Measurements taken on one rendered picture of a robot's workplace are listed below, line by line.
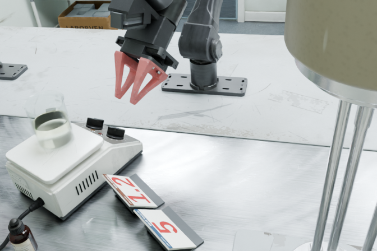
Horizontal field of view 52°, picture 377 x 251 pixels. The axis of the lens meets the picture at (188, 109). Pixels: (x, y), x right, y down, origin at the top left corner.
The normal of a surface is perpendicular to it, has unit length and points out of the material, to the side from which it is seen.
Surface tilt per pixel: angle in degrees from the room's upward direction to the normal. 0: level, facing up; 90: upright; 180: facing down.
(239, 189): 0
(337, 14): 90
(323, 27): 90
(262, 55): 0
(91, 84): 0
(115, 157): 90
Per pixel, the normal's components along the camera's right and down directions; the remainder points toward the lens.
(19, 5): 0.97, 0.07
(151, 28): -0.43, -0.31
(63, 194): 0.81, 0.29
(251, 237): -0.07, -0.81
